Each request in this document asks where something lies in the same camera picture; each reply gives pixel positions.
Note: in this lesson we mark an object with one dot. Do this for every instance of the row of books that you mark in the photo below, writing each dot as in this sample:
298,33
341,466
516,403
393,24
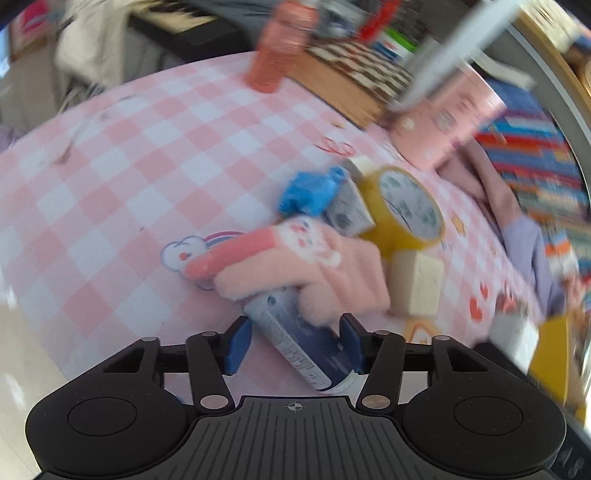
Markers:
532,154

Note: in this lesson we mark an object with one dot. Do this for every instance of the blue crumpled wrapper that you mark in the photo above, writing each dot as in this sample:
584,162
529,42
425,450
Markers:
311,193

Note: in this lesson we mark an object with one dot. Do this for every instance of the purple pink cloth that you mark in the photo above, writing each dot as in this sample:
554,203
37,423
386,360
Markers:
470,169

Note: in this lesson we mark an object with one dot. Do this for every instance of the yellow tape roll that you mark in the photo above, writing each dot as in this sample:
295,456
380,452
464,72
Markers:
406,215

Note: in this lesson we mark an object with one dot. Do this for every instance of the pink cylinder container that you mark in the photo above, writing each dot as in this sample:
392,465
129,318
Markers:
428,134

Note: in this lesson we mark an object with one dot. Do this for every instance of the small printed carton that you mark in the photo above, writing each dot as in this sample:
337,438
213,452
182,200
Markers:
348,213

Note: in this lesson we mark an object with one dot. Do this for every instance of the cream white block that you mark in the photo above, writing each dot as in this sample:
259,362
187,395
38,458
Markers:
415,284

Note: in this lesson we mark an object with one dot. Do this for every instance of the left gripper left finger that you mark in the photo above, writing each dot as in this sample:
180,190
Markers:
212,356

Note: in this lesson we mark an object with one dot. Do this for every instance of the dark blue spray bottle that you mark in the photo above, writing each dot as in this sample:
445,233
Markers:
315,352

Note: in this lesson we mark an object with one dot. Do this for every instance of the pink checkered tablecloth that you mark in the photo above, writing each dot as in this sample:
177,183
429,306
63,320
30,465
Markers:
92,200

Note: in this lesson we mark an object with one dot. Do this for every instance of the pink spray bottle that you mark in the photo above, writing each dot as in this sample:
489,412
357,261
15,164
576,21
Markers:
283,39

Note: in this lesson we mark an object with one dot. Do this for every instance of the yellow cardboard box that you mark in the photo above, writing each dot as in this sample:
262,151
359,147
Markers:
556,369

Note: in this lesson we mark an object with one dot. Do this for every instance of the pink knit glove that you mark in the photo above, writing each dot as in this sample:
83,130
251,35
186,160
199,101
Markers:
333,274

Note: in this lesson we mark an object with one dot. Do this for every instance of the wooden chess box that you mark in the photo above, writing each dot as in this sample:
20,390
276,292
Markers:
355,80

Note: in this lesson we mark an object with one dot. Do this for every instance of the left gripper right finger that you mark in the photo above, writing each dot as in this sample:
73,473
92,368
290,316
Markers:
379,356

